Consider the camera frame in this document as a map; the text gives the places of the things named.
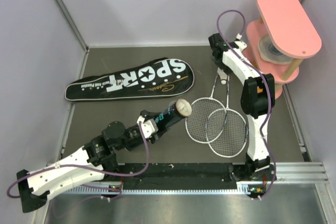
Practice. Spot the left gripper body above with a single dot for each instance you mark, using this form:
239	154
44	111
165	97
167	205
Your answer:
144	114

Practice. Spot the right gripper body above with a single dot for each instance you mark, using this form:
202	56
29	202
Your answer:
221	65

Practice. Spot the black shuttlecock tube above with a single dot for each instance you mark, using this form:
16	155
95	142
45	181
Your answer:
170	116

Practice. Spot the white shuttlecock pair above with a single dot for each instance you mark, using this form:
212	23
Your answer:
183	107

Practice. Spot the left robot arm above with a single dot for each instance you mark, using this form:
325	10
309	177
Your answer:
93	161

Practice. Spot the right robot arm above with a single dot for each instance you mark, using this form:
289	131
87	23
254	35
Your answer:
257	97

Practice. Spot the white badminton racket left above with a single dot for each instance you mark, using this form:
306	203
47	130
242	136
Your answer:
202	121

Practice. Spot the white badminton racket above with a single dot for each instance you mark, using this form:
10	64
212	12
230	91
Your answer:
202	121
226	130

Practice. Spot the white badminton racket right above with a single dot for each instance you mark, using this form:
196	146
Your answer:
226	130

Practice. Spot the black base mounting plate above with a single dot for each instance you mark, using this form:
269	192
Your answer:
195	176

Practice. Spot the tape roll on shelf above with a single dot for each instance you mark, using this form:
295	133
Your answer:
268	52

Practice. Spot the black sport racket bag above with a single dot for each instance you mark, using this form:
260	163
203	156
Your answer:
159	78

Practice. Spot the pink three-tier shelf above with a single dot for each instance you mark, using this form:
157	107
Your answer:
291	32

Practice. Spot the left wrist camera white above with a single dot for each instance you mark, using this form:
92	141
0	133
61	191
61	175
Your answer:
148	127

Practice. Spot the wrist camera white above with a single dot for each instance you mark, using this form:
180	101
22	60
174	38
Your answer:
240	43
148	127

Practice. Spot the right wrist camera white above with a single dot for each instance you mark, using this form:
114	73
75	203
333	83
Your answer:
240	43

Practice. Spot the aluminium frame rail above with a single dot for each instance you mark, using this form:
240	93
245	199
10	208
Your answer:
284	173

